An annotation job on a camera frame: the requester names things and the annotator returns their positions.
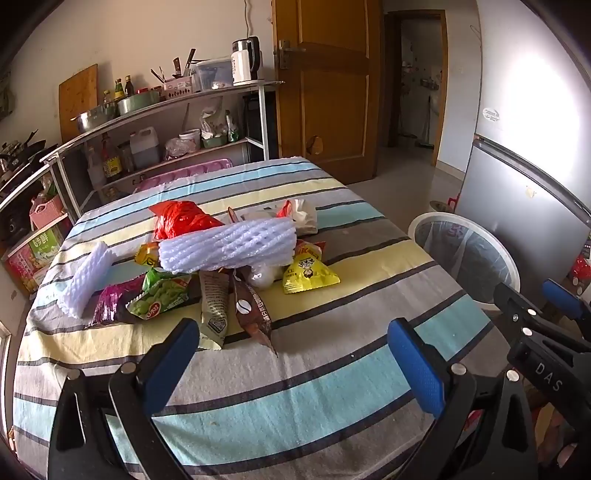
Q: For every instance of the clear plastic storage box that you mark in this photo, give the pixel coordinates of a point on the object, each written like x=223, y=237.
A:
x=212, y=74

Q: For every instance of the white electric kettle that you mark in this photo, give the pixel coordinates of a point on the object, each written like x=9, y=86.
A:
x=242, y=64

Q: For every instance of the orange yellow snack packet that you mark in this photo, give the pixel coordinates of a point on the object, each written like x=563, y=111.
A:
x=147, y=256

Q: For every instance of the grey refrigerator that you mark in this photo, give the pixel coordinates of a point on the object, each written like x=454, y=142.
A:
x=508, y=194

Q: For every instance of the tall metal shelf rack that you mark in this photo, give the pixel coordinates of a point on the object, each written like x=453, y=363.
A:
x=207, y=90

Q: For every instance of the clear bin liner bag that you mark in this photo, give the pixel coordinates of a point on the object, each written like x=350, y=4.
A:
x=466, y=258

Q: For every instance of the striped tablecloth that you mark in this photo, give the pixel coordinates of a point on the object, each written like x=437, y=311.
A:
x=277, y=392

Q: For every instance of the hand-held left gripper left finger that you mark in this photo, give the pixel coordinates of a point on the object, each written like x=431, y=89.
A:
x=173, y=355

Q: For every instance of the white plastic tub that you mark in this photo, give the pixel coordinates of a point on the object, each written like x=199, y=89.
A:
x=189, y=138

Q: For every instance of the translucent oil jug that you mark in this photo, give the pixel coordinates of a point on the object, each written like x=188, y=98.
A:
x=144, y=150

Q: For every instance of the brown coffee wrapper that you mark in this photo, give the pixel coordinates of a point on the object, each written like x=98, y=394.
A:
x=249, y=309

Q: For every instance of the green white bottle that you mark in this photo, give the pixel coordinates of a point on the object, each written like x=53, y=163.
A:
x=232, y=129

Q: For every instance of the steel basin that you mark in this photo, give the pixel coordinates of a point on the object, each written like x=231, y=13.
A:
x=94, y=120

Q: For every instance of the green snack packet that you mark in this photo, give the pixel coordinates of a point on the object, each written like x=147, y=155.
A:
x=159, y=295

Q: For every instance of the small white foam net sleeve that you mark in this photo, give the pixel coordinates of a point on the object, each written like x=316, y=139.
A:
x=85, y=281

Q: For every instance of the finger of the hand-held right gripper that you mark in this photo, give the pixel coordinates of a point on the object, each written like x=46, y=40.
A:
x=565, y=300
x=515, y=304

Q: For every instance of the low metal shelf rack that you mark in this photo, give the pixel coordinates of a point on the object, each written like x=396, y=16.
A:
x=27, y=184

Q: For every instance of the orange red snack packet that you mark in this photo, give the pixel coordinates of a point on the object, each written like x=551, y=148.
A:
x=308, y=249

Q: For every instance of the white plastic wrapper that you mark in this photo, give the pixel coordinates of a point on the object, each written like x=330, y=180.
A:
x=256, y=216

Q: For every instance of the red plastic stool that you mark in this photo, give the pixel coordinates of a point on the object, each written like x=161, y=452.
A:
x=455, y=201

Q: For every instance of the clear plastic bag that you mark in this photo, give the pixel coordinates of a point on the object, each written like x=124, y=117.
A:
x=179, y=147

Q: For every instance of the yellow label sauce bottle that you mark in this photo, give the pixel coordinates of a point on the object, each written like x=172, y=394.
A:
x=111, y=161

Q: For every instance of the green basin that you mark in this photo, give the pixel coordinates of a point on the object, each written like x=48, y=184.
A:
x=138, y=104

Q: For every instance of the wooden cutting board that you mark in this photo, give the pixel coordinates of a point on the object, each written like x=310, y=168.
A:
x=78, y=101

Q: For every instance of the pink utensil basket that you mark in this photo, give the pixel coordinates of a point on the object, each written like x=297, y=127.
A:
x=178, y=87

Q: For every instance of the wooden door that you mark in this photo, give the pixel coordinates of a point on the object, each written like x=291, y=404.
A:
x=332, y=92

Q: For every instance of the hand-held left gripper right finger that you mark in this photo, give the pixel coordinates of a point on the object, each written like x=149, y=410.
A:
x=418, y=369

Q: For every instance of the purple snack packet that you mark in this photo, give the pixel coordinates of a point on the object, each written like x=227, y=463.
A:
x=111, y=304

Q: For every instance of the green bowl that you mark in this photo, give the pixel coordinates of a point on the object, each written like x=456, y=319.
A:
x=214, y=141

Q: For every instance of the white round trash bin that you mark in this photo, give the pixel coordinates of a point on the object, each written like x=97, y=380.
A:
x=511, y=267

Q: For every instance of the white plastic bag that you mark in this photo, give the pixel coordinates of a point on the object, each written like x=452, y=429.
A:
x=212, y=124

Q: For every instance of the green pink carton box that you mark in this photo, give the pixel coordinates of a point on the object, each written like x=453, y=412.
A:
x=32, y=258

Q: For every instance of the beige snack wrapper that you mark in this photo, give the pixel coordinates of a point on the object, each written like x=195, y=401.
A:
x=213, y=314

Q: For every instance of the dark sauce bottle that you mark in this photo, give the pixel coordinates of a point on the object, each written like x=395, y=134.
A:
x=119, y=90
x=129, y=86

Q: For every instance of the pink plastic basket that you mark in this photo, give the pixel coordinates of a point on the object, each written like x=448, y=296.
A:
x=46, y=212

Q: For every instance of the white paper roll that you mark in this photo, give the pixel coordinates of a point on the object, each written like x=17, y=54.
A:
x=441, y=206

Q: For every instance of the large white foam net sleeve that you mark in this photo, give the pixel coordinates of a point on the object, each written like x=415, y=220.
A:
x=231, y=244

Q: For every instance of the red plastic bag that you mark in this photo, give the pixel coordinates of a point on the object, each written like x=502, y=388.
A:
x=180, y=221

